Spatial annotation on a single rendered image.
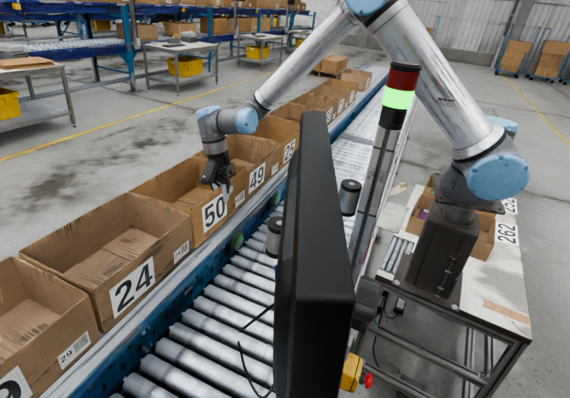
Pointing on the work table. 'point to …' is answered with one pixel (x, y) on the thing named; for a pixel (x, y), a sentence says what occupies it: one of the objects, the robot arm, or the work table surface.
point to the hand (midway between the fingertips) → (223, 200)
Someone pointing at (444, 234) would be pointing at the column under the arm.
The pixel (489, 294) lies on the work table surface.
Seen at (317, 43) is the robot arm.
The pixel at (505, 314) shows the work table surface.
